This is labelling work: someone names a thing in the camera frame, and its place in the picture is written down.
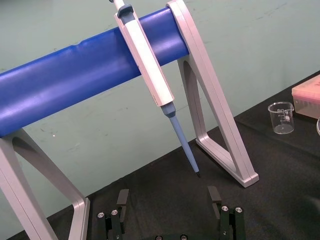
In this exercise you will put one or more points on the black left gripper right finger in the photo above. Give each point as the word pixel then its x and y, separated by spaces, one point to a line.
pixel 225 217

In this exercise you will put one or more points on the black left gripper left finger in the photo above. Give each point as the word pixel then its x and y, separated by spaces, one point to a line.
pixel 119 215

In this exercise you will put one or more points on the black table cloth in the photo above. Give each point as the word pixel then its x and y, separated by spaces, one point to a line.
pixel 225 200

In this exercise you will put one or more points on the small clear glass beaker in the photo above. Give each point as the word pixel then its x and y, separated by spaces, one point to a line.
pixel 282 117

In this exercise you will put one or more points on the clear glass vessel rim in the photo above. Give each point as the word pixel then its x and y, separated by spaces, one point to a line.
pixel 318 126

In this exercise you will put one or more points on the blue and grey pipette stand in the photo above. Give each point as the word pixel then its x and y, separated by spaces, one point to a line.
pixel 75 82

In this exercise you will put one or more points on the pink pipette tip box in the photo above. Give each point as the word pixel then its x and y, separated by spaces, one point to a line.
pixel 307 100

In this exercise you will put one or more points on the white and blue pipette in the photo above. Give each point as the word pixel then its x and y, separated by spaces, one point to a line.
pixel 147 70

